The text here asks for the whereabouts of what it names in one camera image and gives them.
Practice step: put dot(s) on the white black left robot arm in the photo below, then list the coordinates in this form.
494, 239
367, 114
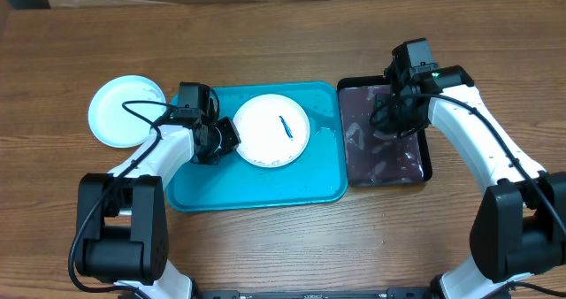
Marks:
121, 236

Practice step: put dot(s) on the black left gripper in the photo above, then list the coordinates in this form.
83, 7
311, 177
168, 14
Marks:
232, 139

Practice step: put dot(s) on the pink plastic plate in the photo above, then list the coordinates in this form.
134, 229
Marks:
274, 130

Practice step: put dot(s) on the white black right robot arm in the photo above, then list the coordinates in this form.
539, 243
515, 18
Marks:
519, 230

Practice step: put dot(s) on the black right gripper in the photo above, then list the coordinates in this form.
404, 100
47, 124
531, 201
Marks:
385, 124

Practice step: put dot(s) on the black tray with water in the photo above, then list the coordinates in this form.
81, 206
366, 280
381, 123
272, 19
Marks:
373, 160

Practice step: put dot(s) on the teal plastic tray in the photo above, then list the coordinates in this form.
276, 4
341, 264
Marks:
318, 175

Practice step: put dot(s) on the light blue plastic plate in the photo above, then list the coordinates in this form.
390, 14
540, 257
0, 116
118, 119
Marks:
111, 124

